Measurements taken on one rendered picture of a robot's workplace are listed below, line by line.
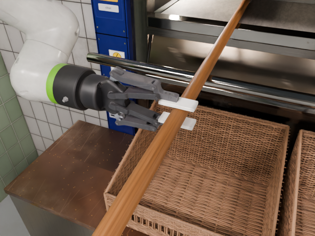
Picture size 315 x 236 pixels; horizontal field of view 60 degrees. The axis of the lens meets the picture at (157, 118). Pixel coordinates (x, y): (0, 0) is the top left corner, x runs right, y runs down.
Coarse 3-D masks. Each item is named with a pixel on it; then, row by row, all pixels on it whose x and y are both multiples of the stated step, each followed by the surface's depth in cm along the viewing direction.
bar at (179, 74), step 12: (96, 60) 78; (108, 60) 76; (120, 60) 75; (132, 60) 74; (144, 72) 73; (156, 72) 72; (168, 72) 70; (180, 72) 69; (192, 72) 69; (204, 84) 68; (216, 84) 67; (228, 84) 66; (240, 84) 65; (252, 84) 64; (264, 96) 64; (276, 96) 62; (288, 96) 61; (300, 96) 61; (312, 96) 60
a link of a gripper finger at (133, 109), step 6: (132, 102) 57; (114, 108) 56; (120, 108) 56; (126, 108) 56; (132, 108) 56; (138, 108) 56; (144, 108) 57; (126, 114) 56; (132, 114) 56; (138, 114) 55; (144, 114) 55; (150, 114) 56; (156, 114) 56; (150, 120) 55; (156, 120) 54
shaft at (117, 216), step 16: (240, 16) 98; (224, 32) 82; (208, 64) 65; (192, 80) 60; (192, 96) 55; (176, 112) 50; (160, 128) 47; (176, 128) 47; (160, 144) 43; (144, 160) 40; (160, 160) 42; (144, 176) 38; (128, 192) 36; (112, 208) 34; (128, 208) 34; (112, 224) 32
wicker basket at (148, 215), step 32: (224, 128) 113; (256, 128) 108; (288, 128) 102; (128, 160) 105; (192, 160) 123; (224, 160) 118; (256, 160) 112; (192, 192) 111; (224, 192) 111; (256, 192) 111; (128, 224) 99; (160, 224) 90; (192, 224) 84; (224, 224) 99; (256, 224) 99
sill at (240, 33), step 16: (160, 16) 104; (176, 16) 104; (192, 32) 101; (208, 32) 98; (240, 32) 94; (256, 32) 92; (272, 32) 90; (288, 32) 90; (304, 32) 90; (304, 48) 89
